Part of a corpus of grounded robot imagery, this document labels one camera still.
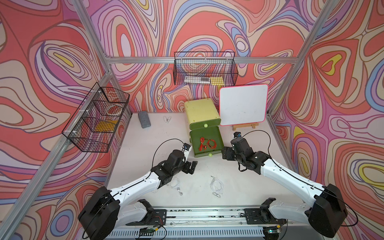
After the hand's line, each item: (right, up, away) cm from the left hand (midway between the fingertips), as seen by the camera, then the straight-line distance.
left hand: (191, 159), depth 83 cm
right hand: (+21, +3, 0) cm, 21 cm away
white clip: (-20, +23, +29) cm, 42 cm away
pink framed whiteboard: (+36, +34, +20) cm, 53 cm away
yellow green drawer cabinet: (+7, +26, +10) cm, 28 cm away
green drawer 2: (+13, +14, +10) cm, 22 cm away
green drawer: (+8, +20, +4) cm, 22 cm away
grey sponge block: (-37, +24, +31) cm, 54 cm away
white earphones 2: (+14, -16, +1) cm, 21 cm away
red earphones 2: (+6, +10, +10) cm, 16 cm away
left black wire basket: (-50, +18, -10) cm, 54 cm away
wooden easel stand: (+37, +19, +22) cm, 47 cm away
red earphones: (+14, +6, +11) cm, 19 cm away
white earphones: (-10, -15, +3) cm, 18 cm away
